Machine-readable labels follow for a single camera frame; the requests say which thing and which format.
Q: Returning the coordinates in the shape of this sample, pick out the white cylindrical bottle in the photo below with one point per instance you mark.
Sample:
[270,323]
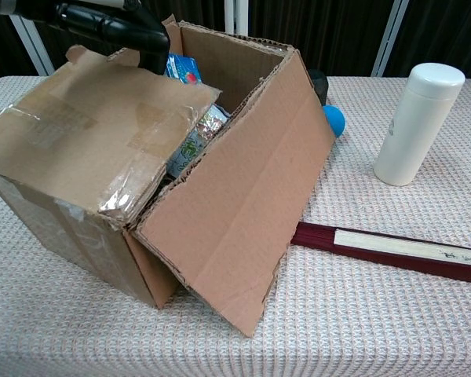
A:
[416,125]

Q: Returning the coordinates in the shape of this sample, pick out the blue ball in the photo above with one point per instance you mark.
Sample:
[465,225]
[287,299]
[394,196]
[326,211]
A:
[335,121]

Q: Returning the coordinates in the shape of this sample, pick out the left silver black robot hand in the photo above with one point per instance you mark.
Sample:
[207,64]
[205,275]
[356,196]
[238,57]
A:
[114,23]

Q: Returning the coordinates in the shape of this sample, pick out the pink white woven tablecloth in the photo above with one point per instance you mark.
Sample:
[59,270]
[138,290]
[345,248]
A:
[377,326]

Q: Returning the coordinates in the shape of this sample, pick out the white green snack packet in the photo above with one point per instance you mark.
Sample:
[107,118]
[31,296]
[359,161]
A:
[188,153]

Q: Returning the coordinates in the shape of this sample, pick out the brown cardboard shipping box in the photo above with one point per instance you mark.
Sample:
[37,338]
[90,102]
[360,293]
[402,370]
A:
[239,212]

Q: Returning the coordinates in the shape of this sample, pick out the blue snack packet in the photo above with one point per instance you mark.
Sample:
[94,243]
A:
[182,68]

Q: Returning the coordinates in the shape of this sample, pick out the silver foil snack packet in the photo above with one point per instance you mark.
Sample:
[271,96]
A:
[214,121]

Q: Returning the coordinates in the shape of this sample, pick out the maroon folded hand fan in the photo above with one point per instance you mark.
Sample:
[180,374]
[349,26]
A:
[377,255]

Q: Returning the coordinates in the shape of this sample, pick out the white slanted partition frame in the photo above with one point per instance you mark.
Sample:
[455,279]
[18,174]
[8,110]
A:
[388,39]
[33,47]

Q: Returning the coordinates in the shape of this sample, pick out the white vertical partition post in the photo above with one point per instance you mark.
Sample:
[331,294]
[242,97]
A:
[235,13]

